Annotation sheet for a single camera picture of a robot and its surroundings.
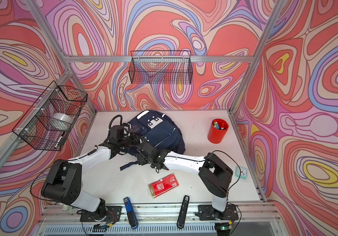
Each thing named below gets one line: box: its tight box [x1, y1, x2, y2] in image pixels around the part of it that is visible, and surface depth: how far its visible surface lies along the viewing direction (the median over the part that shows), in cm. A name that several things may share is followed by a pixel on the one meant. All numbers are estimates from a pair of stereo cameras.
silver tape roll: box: [49, 112, 74, 132], surface depth 73 cm
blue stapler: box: [123, 196, 139, 230], surface depth 73 cm
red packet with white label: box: [147, 173, 180, 199], surface depth 84 cm
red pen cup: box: [207, 118, 229, 144], surface depth 98 cm
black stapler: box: [176, 195, 190, 230], surface depth 73 cm
